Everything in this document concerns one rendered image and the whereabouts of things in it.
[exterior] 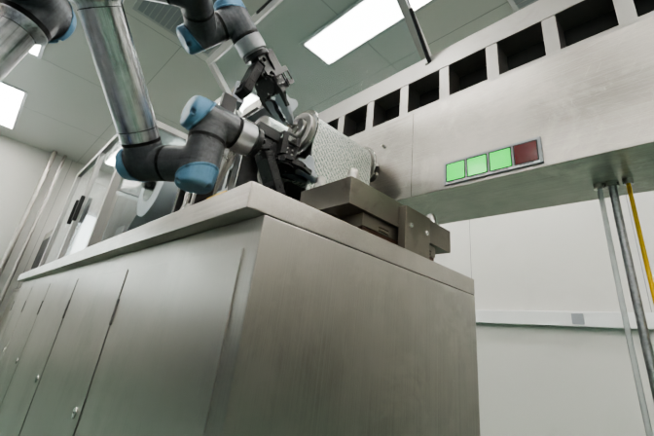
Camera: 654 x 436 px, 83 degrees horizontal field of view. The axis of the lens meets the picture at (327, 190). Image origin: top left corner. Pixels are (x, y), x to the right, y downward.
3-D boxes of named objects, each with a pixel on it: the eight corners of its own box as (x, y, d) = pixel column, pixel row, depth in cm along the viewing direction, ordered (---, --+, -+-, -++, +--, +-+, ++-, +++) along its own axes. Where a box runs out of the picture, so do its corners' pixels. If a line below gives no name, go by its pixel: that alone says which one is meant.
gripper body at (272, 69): (296, 84, 104) (274, 43, 102) (277, 92, 98) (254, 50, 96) (279, 94, 110) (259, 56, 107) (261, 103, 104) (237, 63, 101)
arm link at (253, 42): (244, 34, 95) (228, 50, 100) (254, 51, 96) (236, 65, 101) (264, 29, 100) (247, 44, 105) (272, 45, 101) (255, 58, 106)
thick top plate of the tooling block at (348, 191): (297, 215, 84) (301, 191, 87) (400, 258, 109) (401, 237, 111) (348, 202, 73) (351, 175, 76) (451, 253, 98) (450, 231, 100)
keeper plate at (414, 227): (397, 252, 81) (399, 206, 86) (421, 263, 87) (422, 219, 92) (406, 251, 79) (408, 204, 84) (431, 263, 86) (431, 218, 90)
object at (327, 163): (303, 204, 92) (312, 140, 99) (364, 232, 106) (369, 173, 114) (304, 203, 92) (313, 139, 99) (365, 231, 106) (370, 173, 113)
